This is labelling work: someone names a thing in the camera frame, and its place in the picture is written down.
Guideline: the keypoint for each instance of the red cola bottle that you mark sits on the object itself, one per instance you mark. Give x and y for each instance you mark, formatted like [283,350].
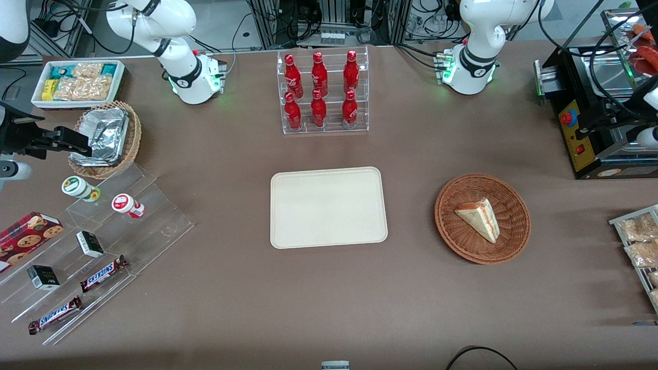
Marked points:
[319,74]
[293,114]
[351,72]
[293,77]
[318,112]
[350,112]

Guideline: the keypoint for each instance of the yellow snack packet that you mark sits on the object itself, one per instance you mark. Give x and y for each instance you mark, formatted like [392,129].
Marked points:
[50,90]

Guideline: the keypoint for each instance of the glass display case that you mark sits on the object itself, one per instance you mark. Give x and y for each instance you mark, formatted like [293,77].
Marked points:
[614,20]

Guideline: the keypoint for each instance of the red tartan cookie box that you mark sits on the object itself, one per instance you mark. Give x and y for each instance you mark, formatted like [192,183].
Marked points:
[28,236]

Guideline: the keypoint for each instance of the round brown wicker basket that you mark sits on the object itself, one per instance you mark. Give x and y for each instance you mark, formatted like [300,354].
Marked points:
[452,226]

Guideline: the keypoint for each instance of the teal snack packet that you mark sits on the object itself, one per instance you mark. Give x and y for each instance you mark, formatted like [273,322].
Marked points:
[109,70]
[61,70]

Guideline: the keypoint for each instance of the white rectangular snack bin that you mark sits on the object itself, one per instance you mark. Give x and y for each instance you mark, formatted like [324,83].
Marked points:
[37,100]

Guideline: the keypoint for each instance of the red lidded yogurt cup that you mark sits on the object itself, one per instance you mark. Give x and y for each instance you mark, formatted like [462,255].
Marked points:
[123,203]

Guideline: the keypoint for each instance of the red sausage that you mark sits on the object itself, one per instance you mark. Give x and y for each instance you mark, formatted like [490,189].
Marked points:
[647,57]
[645,32]

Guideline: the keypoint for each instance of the grey device top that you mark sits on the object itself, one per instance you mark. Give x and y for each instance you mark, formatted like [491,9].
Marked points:
[335,365]

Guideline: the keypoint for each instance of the aluminium foil tray stack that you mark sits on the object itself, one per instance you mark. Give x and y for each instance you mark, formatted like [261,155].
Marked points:
[105,133]

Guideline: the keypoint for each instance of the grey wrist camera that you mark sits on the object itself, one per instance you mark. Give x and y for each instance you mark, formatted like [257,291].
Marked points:
[13,172]
[649,137]

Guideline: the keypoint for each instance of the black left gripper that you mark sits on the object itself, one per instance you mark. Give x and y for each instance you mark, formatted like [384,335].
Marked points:
[620,111]

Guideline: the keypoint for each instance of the green lidded yogurt cup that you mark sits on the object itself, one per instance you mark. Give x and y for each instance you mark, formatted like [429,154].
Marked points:
[77,187]

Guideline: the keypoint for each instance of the triangular sandwich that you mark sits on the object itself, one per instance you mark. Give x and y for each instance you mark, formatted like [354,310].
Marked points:
[480,218]

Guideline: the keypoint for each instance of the clear acrylic bottle rack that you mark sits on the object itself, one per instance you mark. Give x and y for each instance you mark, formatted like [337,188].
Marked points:
[331,128]

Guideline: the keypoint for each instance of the clear acrylic step shelf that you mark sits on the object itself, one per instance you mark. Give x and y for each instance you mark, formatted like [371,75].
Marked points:
[154,216]

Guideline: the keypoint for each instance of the black machine with yellow panel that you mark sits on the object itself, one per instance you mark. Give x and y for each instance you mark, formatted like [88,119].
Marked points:
[578,139]

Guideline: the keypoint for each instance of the oval light wicker basket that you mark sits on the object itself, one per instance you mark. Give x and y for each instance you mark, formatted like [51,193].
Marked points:
[134,128]

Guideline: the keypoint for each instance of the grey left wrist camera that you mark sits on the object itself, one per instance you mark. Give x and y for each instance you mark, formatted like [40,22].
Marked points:
[649,137]

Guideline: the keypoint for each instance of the clear bagged pastry pack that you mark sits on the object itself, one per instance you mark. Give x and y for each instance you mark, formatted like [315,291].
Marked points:
[654,278]
[637,228]
[642,254]
[655,298]

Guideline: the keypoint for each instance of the aluminium frame rack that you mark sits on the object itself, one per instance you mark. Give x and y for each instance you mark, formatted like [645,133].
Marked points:
[334,20]

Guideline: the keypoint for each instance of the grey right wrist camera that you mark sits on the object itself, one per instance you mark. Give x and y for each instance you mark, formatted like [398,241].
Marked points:
[13,172]

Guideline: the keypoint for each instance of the clear cracker pack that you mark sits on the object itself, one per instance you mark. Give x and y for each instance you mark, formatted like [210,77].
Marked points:
[87,71]
[82,89]

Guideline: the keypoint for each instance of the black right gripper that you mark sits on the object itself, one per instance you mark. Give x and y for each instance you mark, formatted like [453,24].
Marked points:
[16,136]

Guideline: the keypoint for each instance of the cream plastic tray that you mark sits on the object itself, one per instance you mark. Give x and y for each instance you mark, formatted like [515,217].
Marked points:
[329,208]

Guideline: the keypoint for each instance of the Snickers chocolate bar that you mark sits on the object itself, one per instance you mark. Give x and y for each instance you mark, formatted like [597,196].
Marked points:
[103,274]
[54,315]

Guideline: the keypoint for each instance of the small black box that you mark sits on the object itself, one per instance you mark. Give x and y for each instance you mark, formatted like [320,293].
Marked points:
[90,244]
[43,278]

